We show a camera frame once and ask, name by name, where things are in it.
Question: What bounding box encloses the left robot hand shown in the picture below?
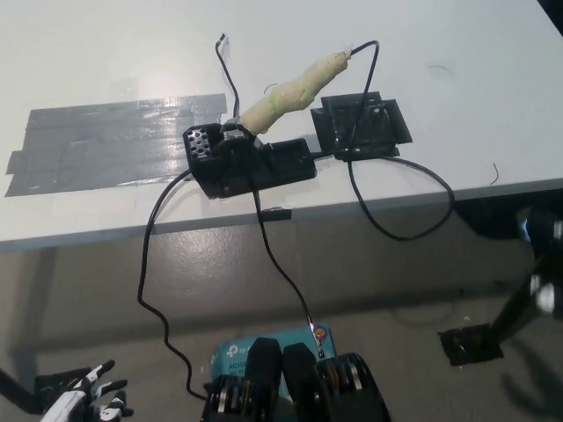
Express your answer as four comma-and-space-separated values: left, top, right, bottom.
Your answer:
43, 359, 135, 422

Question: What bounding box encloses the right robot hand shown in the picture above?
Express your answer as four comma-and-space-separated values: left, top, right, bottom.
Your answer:
521, 208, 563, 317

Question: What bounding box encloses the black soldering iron cable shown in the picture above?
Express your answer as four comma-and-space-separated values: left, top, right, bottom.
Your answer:
310, 40, 457, 242

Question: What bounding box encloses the cream tape-wrapped soldering iron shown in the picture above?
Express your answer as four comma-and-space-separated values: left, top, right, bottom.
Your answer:
237, 42, 355, 135

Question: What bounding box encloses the black robot torso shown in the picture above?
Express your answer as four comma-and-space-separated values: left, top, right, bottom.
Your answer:
200, 336, 395, 422

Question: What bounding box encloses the black soldering station base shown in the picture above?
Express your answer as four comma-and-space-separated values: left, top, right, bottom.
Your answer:
181, 118, 318, 201

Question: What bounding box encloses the black floor tape patch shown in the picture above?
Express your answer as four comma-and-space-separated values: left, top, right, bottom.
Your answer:
438, 323, 505, 367
33, 370, 94, 404

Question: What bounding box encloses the teal router box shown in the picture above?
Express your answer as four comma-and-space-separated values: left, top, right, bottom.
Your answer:
210, 324, 338, 384

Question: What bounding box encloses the black printed tray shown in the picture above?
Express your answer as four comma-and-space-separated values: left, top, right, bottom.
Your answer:
310, 91, 414, 162

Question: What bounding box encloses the long black power cable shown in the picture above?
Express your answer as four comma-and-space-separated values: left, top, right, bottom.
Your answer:
136, 169, 208, 401

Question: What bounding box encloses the black cable with plug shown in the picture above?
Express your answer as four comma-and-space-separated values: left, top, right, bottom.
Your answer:
252, 186, 325, 360

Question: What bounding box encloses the grey duct tape patch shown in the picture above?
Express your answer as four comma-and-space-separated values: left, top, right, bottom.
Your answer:
4, 91, 228, 198

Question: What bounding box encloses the thin black cable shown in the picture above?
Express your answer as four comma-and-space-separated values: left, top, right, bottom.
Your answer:
215, 34, 241, 122

